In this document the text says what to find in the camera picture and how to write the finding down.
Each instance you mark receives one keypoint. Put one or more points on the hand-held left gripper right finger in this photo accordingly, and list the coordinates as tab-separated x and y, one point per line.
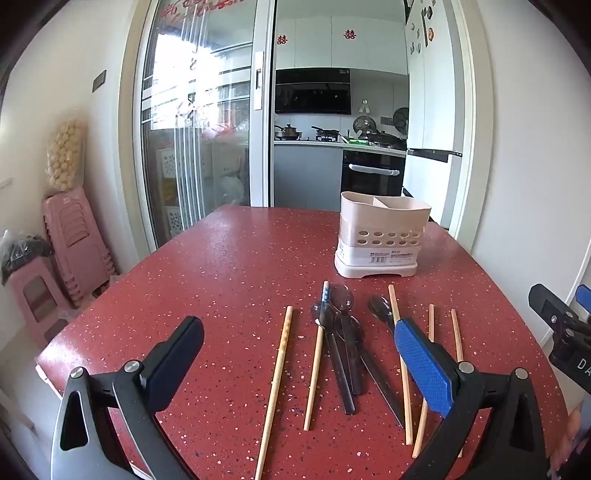
425	364

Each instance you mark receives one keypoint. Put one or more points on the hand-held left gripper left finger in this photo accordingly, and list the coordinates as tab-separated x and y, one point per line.
178	364

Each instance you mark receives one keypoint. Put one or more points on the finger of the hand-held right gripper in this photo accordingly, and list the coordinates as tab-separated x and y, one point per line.
547	302
584	297

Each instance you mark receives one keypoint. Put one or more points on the plain wooden chopstick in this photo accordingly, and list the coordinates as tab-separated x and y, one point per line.
456	330
431	318
405	397

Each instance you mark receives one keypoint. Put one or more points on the small steel spoon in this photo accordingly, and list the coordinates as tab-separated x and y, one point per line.
339	374

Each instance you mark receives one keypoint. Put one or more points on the speckled wooden chopstick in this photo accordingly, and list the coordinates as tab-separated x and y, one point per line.
277	383

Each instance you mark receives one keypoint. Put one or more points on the blue-tipped wooden chopstick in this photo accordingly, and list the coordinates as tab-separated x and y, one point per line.
316	360

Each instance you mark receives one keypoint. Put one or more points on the beige plastic utensil holder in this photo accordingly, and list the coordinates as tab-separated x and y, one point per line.
378	240

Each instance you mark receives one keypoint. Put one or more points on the person's right hand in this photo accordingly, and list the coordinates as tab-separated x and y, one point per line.
575	431

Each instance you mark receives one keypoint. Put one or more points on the stack of pink stools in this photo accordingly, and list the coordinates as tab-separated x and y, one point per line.
78	249

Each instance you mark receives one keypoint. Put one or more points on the single pink stool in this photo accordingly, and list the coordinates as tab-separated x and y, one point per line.
37	304

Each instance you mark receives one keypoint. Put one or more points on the white perforated storage baskets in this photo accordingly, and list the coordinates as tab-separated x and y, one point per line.
168	184

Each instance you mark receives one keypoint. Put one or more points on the black plastic bag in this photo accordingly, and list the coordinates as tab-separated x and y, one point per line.
23	251

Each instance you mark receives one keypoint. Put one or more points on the black built-in oven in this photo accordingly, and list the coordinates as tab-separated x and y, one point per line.
371	175

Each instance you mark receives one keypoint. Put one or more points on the grey base cabinet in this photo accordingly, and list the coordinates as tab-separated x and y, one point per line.
307	177

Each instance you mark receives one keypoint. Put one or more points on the black frying pan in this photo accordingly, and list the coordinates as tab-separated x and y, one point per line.
385	137

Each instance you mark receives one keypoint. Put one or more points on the small black fan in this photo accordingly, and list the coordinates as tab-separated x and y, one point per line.
400	119
364	125

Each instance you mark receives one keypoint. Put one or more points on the bag of pale balls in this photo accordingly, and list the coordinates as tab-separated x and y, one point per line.
64	154

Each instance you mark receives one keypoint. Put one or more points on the white refrigerator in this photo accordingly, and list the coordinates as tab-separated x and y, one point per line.
429	92

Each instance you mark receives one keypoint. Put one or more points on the sliding glass door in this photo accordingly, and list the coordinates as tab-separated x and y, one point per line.
198	115

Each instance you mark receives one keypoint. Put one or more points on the black wok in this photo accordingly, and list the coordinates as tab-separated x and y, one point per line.
325	134

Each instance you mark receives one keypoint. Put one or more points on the cooking pot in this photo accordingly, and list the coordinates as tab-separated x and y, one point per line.
288	133

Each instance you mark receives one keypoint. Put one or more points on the black range hood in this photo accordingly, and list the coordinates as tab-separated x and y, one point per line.
311	92

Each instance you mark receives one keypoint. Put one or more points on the dark wall switch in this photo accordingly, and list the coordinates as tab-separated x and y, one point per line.
99	80

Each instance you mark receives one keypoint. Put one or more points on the white wall cabinets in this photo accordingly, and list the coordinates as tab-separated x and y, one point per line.
341	50

